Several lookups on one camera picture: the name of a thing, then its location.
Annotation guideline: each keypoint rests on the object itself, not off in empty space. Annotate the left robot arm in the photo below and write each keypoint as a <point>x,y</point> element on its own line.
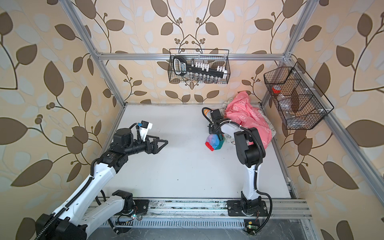
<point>71,220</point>

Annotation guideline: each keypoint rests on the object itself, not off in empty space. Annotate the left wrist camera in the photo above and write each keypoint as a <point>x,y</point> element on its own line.
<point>143,128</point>

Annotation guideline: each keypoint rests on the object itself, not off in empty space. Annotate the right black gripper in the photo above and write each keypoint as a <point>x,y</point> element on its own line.
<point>210,129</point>

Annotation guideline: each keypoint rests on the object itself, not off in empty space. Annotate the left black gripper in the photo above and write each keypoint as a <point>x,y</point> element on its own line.
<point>154,150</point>

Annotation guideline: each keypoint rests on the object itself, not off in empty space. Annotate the back wire basket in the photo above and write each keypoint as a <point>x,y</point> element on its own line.
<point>198,51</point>

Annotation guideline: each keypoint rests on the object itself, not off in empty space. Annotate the rainbow striped cloth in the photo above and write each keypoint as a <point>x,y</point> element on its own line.
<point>213,142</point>

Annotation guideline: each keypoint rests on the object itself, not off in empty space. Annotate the black white tool rack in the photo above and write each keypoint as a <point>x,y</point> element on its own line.
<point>187,66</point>

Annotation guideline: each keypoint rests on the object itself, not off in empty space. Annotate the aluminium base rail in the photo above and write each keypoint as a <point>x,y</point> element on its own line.
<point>187,208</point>

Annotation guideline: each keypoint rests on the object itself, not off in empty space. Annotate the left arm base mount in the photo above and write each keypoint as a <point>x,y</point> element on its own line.
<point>134,207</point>

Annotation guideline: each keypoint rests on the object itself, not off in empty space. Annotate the pink cloth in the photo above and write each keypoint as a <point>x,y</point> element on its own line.
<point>241,111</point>

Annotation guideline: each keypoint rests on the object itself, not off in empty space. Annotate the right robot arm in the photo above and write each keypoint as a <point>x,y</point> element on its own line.
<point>250,152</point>

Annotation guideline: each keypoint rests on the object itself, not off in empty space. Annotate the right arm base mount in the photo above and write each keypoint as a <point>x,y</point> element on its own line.
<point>243,208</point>

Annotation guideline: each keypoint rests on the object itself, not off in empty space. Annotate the clear bottle red cap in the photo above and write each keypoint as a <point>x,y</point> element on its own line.
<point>286,105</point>

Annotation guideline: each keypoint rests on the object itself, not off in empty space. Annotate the white patterned cloth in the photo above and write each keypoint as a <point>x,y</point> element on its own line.
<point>224,105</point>

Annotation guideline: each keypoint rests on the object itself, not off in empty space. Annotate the side wire basket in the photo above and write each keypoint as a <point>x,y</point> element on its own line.
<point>311,105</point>

